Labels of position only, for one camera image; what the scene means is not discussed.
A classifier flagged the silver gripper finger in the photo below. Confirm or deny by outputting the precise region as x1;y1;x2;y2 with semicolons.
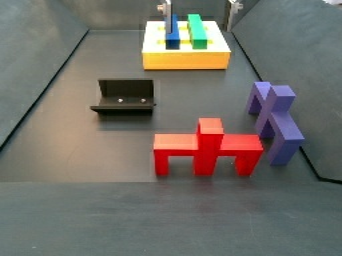
157;0;173;34
227;0;243;30

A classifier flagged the purple three-legged block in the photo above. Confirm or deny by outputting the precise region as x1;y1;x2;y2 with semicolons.
247;82;305;166

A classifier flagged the yellow slotted board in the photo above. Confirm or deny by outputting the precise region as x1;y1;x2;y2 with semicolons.
142;21;231;70

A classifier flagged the blue bar block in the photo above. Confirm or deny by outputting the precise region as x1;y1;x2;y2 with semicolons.
166;14;181;50

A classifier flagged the green bar block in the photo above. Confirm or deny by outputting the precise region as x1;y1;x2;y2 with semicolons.
187;14;207;49

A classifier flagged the red three-legged block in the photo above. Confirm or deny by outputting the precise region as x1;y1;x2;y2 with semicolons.
154;118;264;176

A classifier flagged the black angle bracket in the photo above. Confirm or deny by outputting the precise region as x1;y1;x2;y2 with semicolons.
91;78;155;113

